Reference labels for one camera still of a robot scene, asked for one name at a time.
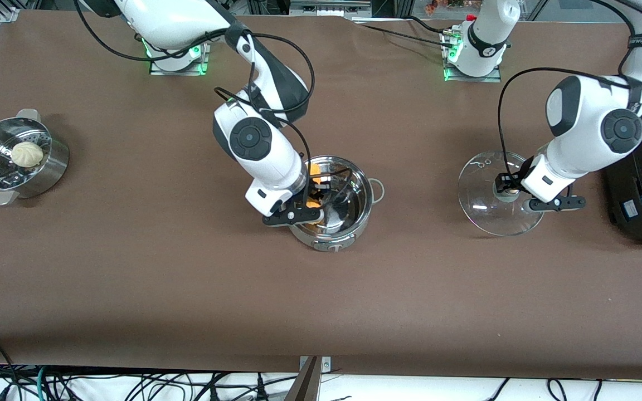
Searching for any yellow corn cob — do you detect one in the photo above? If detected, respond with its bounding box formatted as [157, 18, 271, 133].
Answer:
[305, 160, 326, 225]

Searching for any glass pot lid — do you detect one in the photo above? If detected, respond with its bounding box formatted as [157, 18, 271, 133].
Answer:
[458, 150, 546, 237]

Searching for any steel electric pot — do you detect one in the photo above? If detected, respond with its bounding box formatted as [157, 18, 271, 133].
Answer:
[288, 155, 384, 252]

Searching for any brown table cover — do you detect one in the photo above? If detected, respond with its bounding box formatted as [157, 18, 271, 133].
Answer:
[0, 8, 642, 380]

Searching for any grey metal box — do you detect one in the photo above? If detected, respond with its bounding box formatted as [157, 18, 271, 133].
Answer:
[289, 0, 373, 17]

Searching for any steel steamer basket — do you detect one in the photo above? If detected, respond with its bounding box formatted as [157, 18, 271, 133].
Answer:
[0, 109, 70, 207]

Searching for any white steamed bun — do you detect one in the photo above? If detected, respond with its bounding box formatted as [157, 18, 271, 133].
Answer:
[11, 141, 44, 168]

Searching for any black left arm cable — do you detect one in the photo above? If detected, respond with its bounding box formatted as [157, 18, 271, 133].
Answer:
[498, 0, 642, 184]

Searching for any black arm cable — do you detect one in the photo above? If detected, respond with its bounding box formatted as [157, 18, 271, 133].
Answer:
[498, 0, 642, 184]
[75, 0, 316, 209]

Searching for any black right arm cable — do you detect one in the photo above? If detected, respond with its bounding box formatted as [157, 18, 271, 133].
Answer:
[75, 0, 316, 209]

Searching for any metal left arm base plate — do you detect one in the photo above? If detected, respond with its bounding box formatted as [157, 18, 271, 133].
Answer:
[442, 28, 503, 83]

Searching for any silver table edge bracket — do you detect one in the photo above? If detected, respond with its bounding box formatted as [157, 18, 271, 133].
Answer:
[299, 356, 332, 373]

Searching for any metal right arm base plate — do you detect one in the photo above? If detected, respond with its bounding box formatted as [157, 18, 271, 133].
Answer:
[150, 42, 210, 76]

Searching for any black left base cable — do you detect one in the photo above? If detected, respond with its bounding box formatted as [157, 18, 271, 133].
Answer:
[352, 22, 451, 48]

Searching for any grey camera pole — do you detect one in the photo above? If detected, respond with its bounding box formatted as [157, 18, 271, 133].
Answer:
[285, 356, 322, 401]

